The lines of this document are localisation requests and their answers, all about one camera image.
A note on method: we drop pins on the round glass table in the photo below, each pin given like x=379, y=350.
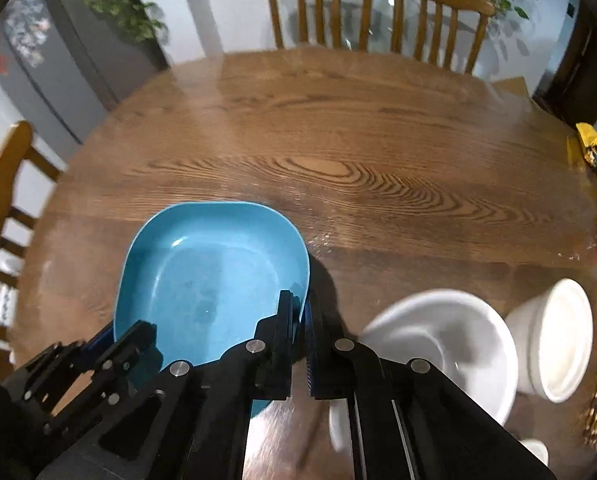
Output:
x=363, y=15

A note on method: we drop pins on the dark wooden door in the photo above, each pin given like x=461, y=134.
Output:
x=586, y=65

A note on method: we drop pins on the black wall switch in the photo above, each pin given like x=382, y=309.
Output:
x=571, y=10

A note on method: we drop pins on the cluster of photo magnets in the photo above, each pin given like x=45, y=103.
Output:
x=28, y=25

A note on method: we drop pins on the blue square bowl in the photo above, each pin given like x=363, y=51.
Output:
x=534, y=452
x=203, y=280

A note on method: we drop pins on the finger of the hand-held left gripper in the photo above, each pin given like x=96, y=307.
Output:
x=53, y=370
x=123, y=355

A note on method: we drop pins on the grey refrigerator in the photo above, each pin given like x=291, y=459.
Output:
x=68, y=75

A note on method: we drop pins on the red fridge magnet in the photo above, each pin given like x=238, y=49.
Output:
x=2, y=61

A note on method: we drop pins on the yellow snack packet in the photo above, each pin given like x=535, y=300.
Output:
x=596, y=152

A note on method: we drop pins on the small white bowl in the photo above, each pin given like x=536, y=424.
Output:
x=566, y=340
x=518, y=347

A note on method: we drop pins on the large white bowl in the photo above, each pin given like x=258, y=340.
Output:
x=443, y=350

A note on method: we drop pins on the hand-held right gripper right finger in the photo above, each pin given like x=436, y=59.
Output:
x=312, y=360

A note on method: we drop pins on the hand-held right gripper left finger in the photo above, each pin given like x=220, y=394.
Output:
x=291, y=336

